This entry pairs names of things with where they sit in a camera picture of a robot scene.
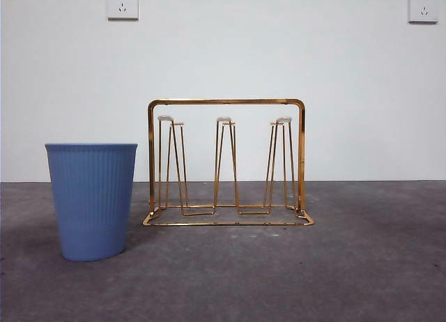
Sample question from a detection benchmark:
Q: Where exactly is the blue ribbed plastic cup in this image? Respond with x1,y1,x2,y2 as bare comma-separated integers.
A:
45,142,139,262

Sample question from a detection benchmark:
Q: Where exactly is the gold wire cup rack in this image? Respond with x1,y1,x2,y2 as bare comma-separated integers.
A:
141,98,316,227

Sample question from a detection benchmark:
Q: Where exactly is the white wall socket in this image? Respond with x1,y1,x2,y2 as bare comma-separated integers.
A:
106,0,139,22
408,0,440,24

